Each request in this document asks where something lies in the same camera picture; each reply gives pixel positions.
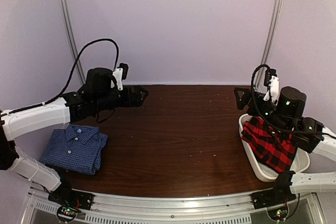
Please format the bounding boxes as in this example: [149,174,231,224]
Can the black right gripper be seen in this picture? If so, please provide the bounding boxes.
[234,88,289,138]

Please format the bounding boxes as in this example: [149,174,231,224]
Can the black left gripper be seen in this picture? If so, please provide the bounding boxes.
[93,86,149,113]

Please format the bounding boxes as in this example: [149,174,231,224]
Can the blue plaid long sleeve shirt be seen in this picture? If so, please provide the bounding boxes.
[40,124,108,175]

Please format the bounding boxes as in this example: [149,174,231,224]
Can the dark shirt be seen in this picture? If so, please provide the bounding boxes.
[45,164,66,174]

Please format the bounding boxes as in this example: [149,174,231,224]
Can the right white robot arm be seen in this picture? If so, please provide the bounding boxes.
[234,87,335,204]

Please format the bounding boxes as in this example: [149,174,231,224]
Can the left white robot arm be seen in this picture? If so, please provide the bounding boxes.
[1,64,149,205]

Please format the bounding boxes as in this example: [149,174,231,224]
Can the red black plaid shirt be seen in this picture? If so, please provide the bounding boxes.
[241,116,297,173]

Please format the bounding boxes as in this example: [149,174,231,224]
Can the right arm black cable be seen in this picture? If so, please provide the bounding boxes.
[250,63,336,140]

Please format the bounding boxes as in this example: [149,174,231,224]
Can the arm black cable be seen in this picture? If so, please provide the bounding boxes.
[250,63,336,140]
[1,38,120,116]

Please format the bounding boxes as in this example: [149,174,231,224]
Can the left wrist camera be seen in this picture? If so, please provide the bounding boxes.
[112,63,129,91]

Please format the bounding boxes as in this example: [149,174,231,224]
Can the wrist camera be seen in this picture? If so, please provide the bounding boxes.
[263,69,280,104]
[112,63,129,91]

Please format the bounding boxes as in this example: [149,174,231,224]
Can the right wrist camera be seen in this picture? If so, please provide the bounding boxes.
[263,69,280,104]

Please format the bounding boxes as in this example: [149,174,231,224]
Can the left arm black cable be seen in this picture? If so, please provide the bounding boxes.
[1,38,120,116]

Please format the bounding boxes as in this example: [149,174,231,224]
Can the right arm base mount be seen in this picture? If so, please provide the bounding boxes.
[251,188,297,223]

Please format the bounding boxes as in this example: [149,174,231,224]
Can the front aluminium rail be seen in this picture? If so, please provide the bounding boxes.
[18,183,326,223]

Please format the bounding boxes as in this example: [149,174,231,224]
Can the right aluminium frame post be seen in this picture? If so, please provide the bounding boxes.
[258,0,287,70]

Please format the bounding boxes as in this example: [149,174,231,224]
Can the aluminium frame post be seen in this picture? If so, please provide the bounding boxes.
[54,0,89,90]
[258,0,287,70]

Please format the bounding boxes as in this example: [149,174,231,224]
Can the left aluminium frame post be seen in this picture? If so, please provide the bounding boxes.
[54,0,89,90]

